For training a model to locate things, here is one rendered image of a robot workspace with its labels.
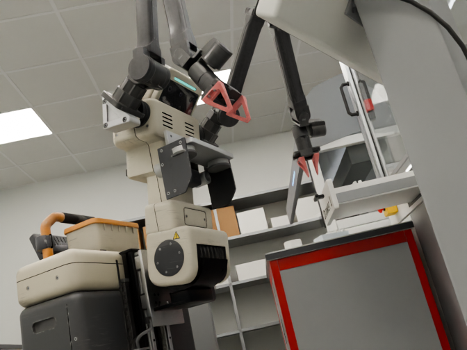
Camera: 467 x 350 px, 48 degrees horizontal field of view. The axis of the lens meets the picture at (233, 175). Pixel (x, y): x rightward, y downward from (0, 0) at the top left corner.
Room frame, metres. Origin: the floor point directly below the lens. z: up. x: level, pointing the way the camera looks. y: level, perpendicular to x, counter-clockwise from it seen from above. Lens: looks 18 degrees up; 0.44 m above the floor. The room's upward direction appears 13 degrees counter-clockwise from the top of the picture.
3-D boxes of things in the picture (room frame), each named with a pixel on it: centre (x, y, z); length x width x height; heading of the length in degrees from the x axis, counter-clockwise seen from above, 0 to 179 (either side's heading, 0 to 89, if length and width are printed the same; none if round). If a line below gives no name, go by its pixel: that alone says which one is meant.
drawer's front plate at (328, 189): (1.92, -0.32, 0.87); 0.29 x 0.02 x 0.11; 0
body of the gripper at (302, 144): (1.89, -0.29, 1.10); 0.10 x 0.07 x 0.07; 93
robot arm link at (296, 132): (1.89, -0.29, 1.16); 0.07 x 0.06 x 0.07; 105
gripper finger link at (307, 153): (1.89, -0.29, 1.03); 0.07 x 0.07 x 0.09; 3
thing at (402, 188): (1.92, -0.53, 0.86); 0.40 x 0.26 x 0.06; 90
